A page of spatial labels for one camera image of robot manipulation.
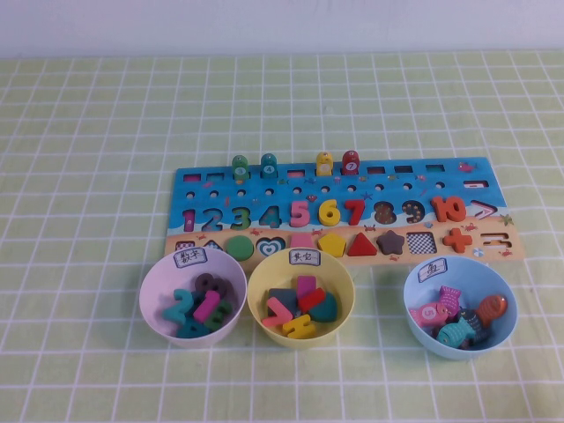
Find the green wooden fish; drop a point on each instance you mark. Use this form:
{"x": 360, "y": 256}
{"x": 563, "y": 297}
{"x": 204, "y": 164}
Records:
{"x": 240, "y": 169}

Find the pink number five piece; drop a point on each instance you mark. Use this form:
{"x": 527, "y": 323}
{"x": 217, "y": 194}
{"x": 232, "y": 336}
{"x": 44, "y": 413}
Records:
{"x": 299, "y": 212}

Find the pink trapezoid piece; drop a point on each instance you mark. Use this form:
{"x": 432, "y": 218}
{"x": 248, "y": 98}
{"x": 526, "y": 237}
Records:
{"x": 302, "y": 241}

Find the yellow number six piece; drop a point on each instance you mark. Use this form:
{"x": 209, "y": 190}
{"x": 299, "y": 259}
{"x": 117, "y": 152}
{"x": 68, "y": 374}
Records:
{"x": 328, "y": 217}

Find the green circle piece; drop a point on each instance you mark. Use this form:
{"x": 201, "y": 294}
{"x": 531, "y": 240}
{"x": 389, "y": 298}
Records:
{"x": 240, "y": 247}

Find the yellow pentagon piece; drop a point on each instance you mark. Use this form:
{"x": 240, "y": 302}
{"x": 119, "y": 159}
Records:
{"x": 333, "y": 244}

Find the red number seven piece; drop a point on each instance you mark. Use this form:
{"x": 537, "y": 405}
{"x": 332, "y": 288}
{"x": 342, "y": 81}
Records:
{"x": 354, "y": 205}

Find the magenta rectangle piece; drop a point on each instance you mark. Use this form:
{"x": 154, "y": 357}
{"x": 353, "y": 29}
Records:
{"x": 305, "y": 284}

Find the dark grey square piece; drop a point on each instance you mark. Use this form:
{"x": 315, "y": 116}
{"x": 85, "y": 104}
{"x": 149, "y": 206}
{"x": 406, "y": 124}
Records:
{"x": 282, "y": 295}

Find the red triangle piece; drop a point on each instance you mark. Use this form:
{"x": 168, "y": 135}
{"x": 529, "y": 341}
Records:
{"x": 362, "y": 247}

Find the red minus sign piece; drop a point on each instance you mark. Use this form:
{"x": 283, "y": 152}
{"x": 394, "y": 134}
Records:
{"x": 313, "y": 299}

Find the pink greater-than sign piece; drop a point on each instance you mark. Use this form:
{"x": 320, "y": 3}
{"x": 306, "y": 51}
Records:
{"x": 275, "y": 304}

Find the yellow plastic bowl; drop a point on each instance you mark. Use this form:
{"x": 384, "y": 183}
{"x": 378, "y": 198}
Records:
{"x": 343, "y": 286}

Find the brown number eight piece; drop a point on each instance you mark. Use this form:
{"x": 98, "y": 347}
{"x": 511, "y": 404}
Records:
{"x": 203, "y": 284}

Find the teal heart piece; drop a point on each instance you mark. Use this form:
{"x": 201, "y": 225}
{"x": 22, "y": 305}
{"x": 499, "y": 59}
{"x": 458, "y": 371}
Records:
{"x": 326, "y": 309}

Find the blue wooden number puzzle board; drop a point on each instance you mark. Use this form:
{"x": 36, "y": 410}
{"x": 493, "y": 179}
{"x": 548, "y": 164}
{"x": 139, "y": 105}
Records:
{"x": 392, "y": 197}

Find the brown star piece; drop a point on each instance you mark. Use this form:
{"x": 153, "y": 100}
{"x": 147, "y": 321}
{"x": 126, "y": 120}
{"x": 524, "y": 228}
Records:
{"x": 391, "y": 243}

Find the yellow equals sign piece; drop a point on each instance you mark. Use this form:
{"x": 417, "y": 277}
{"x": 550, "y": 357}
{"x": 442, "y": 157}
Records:
{"x": 299, "y": 327}

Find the green number three piece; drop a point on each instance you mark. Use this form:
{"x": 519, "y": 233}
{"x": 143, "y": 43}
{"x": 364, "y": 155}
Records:
{"x": 219, "y": 313}

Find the magenta number one piece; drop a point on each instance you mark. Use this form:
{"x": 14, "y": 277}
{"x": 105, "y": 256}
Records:
{"x": 206, "y": 306}

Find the teal number two piece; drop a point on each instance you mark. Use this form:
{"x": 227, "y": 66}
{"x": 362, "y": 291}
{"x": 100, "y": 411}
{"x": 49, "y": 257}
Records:
{"x": 178, "y": 306}

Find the teal number four piece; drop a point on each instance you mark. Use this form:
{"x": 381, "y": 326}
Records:
{"x": 191, "y": 329}

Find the pink plastic bowl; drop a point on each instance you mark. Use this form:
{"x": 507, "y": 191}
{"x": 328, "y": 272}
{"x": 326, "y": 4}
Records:
{"x": 154, "y": 291}

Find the orange number ten piece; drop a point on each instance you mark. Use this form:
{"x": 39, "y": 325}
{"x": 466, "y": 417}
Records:
{"x": 439, "y": 209}

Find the orange plus sign piece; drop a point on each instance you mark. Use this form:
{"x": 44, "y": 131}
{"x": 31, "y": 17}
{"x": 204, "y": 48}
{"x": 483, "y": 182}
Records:
{"x": 457, "y": 240}

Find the light blue plastic bowl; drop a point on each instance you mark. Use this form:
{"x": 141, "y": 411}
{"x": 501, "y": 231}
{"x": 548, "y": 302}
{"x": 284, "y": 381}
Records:
{"x": 484, "y": 277}

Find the teal wooden fish number four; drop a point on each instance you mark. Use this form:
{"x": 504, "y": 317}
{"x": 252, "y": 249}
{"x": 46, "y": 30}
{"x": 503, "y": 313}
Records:
{"x": 269, "y": 166}

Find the white handwritten paper label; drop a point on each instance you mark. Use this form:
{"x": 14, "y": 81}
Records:
{"x": 304, "y": 256}
{"x": 190, "y": 257}
{"x": 432, "y": 269}

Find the yellow wooden fish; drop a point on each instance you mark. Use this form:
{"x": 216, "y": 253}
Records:
{"x": 324, "y": 165}

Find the red wooden fish number seven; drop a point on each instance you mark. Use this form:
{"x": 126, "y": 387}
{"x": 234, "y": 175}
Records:
{"x": 351, "y": 163}

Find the pink wooden fish number five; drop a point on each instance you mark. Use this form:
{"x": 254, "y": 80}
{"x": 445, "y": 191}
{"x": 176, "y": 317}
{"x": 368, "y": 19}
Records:
{"x": 426, "y": 313}

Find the magenta striped wooden fish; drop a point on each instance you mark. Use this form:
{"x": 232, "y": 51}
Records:
{"x": 450, "y": 297}

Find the teal scaled wooden fish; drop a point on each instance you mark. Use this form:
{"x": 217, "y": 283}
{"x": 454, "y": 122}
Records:
{"x": 454, "y": 333}

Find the dark blue wooden fish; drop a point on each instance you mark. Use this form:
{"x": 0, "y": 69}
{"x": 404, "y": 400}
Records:
{"x": 470, "y": 319}

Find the orange wooden fish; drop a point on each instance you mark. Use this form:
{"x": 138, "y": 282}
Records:
{"x": 491, "y": 308}

